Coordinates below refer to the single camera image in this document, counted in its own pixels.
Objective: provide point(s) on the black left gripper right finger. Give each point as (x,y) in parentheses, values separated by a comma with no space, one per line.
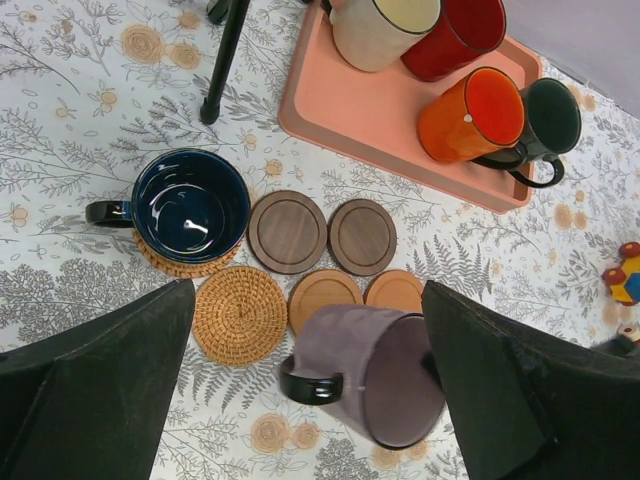
(528,405)

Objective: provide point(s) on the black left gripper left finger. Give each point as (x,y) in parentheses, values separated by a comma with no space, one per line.
(91,402)

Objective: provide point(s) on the grey lilac mug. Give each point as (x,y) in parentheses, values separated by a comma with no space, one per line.
(371,368)

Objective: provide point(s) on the woven cork coaster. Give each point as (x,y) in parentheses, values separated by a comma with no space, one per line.
(184,270)
(240,316)

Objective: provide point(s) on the light wooden coaster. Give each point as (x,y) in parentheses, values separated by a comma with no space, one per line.
(395,289)
(319,289)

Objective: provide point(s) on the dark blue mug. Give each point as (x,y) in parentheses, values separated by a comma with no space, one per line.
(188,206)

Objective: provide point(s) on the dark wooden coaster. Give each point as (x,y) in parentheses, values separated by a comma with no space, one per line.
(287,232)
(362,237)

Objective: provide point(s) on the dark green mug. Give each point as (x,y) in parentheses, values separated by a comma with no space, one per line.
(552,128)

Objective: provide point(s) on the cream enamel mug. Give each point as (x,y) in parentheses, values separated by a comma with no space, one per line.
(372,34)

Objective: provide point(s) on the toy brick car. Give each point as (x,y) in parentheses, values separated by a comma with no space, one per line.
(623,280)

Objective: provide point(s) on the orange mug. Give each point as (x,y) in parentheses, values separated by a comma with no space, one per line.
(481,114)

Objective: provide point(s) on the floral table mat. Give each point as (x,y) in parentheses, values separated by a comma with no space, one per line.
(91,91)

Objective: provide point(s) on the pink serving tray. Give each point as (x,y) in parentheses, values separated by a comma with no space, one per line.
(372,117)

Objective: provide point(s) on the red mug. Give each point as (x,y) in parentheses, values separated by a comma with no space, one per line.
(465,31)

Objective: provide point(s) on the black music stand tripod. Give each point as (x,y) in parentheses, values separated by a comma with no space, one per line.
(233,13)

